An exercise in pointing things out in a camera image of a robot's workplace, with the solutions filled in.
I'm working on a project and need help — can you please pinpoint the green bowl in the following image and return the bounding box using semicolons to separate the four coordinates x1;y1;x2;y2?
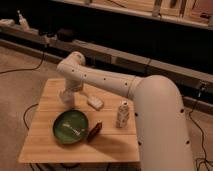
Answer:
52;110;89;144

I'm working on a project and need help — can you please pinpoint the red chili pepper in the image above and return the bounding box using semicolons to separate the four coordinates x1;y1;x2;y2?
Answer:
87;122;102;143

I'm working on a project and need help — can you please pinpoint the black device on ledge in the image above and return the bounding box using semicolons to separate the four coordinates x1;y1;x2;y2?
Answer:
57;28;75;42

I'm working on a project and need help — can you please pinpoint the white ceramic bottle figurine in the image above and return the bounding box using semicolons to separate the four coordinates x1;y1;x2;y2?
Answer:
116;101;129;128

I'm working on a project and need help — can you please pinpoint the white spray bottle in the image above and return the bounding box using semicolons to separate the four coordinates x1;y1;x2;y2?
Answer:
17;11;30;31

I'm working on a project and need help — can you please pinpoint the wooden table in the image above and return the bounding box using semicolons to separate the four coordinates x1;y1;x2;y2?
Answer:
18;78;139;163

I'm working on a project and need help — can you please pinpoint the black floor cable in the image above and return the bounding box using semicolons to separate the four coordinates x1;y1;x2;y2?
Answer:
0;49;46;75

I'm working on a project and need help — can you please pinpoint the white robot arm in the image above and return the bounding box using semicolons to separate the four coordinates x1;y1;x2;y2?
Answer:
57;51;195;171

